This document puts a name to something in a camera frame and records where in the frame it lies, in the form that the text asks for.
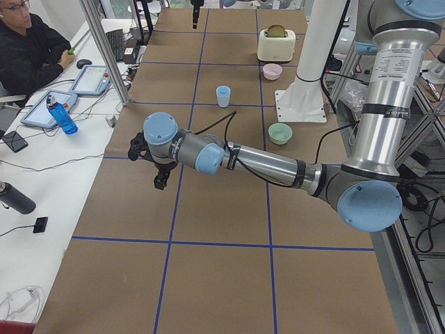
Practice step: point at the small black device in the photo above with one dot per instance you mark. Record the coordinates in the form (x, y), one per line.
(40, 225)

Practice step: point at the light blue cup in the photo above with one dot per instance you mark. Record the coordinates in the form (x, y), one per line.
(223, 94)

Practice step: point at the cream toaster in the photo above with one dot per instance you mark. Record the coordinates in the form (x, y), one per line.
(272, 49)

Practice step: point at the lower teach pendant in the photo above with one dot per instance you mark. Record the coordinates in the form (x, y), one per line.
(38, 115)

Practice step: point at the green bowl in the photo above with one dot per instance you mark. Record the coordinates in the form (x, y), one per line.
(280, 133)

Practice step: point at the white camera stand base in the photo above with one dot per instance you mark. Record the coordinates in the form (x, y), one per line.
(303, 100)

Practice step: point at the black keyboard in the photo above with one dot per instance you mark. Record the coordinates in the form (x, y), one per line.
(116, 41)

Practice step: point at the black smartphone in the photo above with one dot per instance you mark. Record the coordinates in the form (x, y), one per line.
(14, 141)

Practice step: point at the pink bowl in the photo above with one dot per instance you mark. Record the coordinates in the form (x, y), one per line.
(272, 71)

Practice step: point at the black thermos bottle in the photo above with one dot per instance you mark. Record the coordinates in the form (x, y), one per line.
(15, 199)

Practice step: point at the black computer mouse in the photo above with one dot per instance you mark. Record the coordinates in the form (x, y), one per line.
(83, 62)

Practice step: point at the seated person black hoodie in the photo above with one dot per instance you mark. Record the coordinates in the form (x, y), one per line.
(32, 53)

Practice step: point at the upper teach pendant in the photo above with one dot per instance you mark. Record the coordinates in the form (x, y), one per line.
(92, 80)

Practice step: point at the bread slice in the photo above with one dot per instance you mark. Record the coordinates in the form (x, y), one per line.
(276, 31)

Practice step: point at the blue water bottle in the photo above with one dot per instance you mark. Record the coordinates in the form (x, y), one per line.
(61, 116)

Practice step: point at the white power adapter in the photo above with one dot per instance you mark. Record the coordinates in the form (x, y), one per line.
(23, 304)

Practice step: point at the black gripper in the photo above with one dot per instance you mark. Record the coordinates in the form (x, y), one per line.
(196, 6)
(164, 168)

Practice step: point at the teach pendant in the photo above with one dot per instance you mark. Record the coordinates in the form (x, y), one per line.
(38, 115)
(92, 80)

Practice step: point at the aluminium frame post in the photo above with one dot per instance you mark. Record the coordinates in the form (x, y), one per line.
(94, 22)

